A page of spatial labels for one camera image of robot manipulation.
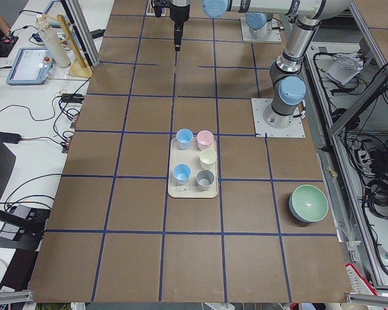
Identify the blue teach pendant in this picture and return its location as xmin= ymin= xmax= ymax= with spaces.
xmin=6 ymin=48 xmax=54 ymax=86

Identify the pink plastic cup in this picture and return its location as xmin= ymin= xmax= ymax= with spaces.
xmin=197 ymin=130 xmax=214 ymax=150

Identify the white plastic bottle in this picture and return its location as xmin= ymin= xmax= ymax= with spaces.
xmin=36 ymin=14 xmax=71 ymax=68

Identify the grey plastic cup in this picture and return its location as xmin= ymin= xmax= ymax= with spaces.
xmin=196 ymin=169 xmax=215 ymax=191

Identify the green and blue bowl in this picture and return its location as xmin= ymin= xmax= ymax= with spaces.
xmin=288 ymin=184 xmax=329 ymax=223

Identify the cream plastic cup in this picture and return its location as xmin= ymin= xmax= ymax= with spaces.
xmin=199 ymin=149 xmax=217 ymax=170

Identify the crumpled white paper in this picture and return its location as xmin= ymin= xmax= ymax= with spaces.
xmin=325 ymin=52 xmax=363 ymax=86

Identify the beige plastic tray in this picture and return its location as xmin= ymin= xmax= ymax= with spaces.
xmin=167 ymin=138 xmax=219 ymax=198

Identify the light blue cup far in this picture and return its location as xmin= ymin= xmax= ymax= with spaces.
xmin=176 ymin=129 xmax=193 ymax=150

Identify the light blue cup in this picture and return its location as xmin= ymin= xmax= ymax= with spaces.
xmin=173 ymin=163 xmax=191 ymax=185
xmin=176 ymin=129 xmax=193 ymax=150

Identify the light blue cup near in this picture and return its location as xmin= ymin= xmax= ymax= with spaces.
xmin=173 ymin=163 xmax=191 ymax=185

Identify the wooden stand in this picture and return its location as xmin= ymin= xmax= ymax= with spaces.
xmin=42 ymin=14 xmax=92 ymax=78

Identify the black monitor stand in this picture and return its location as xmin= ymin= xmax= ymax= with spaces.
xmin=0 ymin=140 xmax=50 ymax=251

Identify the aluminium frame post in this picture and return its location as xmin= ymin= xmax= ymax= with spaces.
xmin=61 ymin=0 xmax=100 ymax=67

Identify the black power adapter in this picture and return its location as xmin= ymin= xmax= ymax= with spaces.
xmin=0 ymin=132 xmax=22 ymax=144

